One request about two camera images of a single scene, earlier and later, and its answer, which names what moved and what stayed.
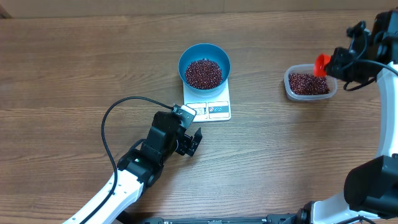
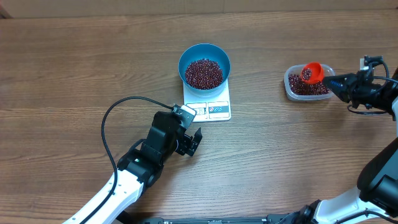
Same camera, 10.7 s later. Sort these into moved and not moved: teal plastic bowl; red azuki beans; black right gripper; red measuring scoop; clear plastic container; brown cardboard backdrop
Moved: red measuring scoop; black right gripper
Not moved: brown cardboard backdrop; teal plastic bowl; clear plastic container; red azuki beans
